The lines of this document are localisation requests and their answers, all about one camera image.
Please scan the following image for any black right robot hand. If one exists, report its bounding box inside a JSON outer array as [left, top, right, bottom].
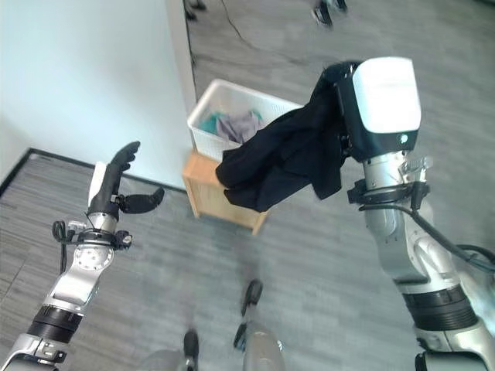
[[316, 56, 422, 163]]

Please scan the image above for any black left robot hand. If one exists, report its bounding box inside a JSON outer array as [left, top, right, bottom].
[[87, 141, 166, 216]]

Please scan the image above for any black garment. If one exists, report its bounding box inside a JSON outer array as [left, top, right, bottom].
[[215, 64, 346, 213]]

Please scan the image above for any white plastic laundry basket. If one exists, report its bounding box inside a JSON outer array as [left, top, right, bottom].
[[186, 78, 304, 162]]

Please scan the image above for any wooden stool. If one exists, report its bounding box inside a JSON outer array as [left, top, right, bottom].
[[182, 149, 270, 236]]

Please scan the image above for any person's foot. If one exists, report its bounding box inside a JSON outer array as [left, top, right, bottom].
[[183, 0, 208, 21], [311, 0, 348, 28]]

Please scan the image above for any teal cloth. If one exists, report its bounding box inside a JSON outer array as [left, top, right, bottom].
[[198, 111, 228, 135]]

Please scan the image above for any grey cloth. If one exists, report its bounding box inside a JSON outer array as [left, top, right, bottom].
[[216, 110, 266, 145]]

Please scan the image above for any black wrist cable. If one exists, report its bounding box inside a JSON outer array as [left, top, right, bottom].
[[390, 181, 495, 267]]

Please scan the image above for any black floor cable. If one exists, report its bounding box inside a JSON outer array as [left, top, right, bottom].
[[223, 0, 349, 70]]

